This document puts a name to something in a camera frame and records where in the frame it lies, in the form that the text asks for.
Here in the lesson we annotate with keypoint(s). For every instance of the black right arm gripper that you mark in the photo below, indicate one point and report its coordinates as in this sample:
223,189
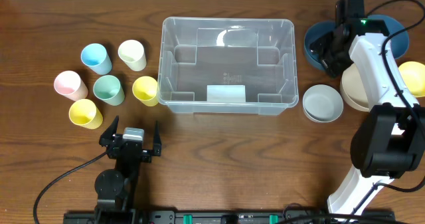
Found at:
333,68

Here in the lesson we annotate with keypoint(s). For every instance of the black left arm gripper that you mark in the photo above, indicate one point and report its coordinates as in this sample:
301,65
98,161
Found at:
107,140

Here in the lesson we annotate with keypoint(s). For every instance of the dark blue bowl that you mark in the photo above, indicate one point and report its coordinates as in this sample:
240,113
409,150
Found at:
310,46
400,43

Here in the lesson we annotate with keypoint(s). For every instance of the beige bowl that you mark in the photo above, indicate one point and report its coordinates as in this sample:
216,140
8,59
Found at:
352,89

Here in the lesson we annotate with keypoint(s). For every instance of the grey small bowl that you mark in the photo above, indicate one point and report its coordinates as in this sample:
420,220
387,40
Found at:
322,103

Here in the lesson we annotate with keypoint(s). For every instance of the yellow small bowl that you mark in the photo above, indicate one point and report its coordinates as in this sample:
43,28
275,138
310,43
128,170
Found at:
412,73

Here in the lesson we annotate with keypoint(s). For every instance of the clear plastic storage bin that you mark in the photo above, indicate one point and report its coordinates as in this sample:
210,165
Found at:
218,65

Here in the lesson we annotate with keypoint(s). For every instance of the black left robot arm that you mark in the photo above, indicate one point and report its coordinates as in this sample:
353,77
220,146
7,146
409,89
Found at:
116,187

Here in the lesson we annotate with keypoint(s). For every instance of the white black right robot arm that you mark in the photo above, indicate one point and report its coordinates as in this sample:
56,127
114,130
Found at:
390,141

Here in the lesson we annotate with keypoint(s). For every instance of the yellow plastic cup near bin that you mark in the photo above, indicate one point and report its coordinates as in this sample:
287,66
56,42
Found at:
145,90

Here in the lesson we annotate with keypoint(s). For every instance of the yellow plastic cup front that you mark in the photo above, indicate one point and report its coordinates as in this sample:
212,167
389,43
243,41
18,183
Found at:
85,113

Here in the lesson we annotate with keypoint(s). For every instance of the green plastic cup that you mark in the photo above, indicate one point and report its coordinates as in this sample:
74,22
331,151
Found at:
108,89

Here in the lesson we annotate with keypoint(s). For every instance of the pink plastic cup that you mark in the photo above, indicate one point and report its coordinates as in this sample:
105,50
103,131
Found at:
69,84

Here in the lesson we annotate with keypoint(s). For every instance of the cream plastic cup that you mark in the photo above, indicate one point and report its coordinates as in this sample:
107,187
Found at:
132,53

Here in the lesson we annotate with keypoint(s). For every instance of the blue plastic cup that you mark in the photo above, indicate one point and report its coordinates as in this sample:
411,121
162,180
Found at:
95,57

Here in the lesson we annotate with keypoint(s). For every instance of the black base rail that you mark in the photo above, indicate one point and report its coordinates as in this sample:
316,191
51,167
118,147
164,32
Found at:
171,217

